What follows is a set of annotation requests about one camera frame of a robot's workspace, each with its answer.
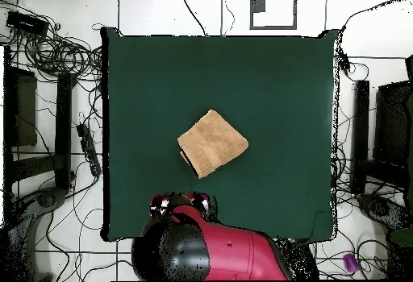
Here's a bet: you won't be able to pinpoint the tan terry towel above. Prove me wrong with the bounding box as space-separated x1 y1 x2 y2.
176 109 250 180

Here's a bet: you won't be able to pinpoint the dark flat panel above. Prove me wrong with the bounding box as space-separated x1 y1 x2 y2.
3 65 38 147

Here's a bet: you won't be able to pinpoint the dark green table cloth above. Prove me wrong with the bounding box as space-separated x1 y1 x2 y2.
100 26 340 243

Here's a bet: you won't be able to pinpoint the black power strip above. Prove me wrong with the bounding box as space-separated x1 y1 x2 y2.
76 122 102 177

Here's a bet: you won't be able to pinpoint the grey stand base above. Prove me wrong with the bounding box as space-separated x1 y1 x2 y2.
357 193 412 231
6 186 69 281

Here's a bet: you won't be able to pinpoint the purple small object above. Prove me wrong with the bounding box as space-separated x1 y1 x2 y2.
342 252 361 274

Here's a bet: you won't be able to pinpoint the black electronics box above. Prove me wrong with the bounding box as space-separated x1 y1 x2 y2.
5 10 50 37

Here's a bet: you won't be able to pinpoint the long black cable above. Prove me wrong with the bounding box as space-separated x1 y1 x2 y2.
176 0 209 37

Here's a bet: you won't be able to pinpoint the grey square floor frame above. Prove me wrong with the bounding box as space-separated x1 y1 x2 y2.
249 0 298 31

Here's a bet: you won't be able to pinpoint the tangled black cables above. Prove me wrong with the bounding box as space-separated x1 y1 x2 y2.
0 0 103 83
330 52 407 280

